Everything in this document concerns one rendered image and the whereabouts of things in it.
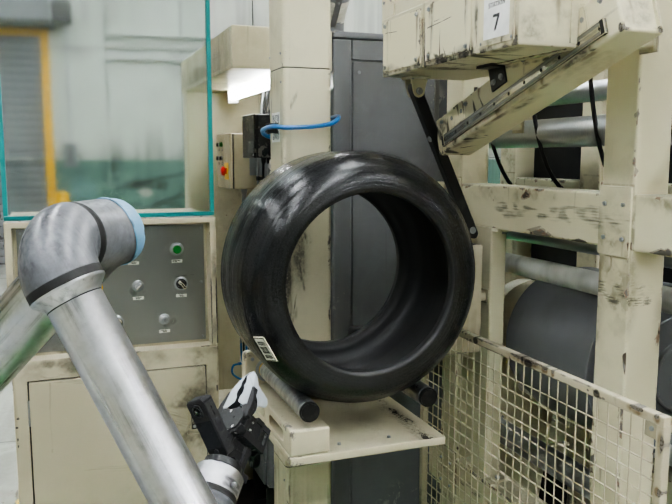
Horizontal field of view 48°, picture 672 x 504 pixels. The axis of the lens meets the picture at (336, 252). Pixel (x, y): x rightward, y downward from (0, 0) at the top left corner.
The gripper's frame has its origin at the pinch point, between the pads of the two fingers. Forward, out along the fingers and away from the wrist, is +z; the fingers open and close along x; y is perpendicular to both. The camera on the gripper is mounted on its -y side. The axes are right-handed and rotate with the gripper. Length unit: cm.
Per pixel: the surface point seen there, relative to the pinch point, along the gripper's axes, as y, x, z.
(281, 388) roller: 18.8, -10.7, 13.0
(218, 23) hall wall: 117, -494, 820
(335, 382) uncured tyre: 17.4, 6.5, 9.9
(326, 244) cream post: 13, -6, 54
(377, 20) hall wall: 251, -337, 923
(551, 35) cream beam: -17, 68, 51
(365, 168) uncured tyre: -11.4, 25.1, 39.9
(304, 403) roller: 16.2, 0.6, 4.8
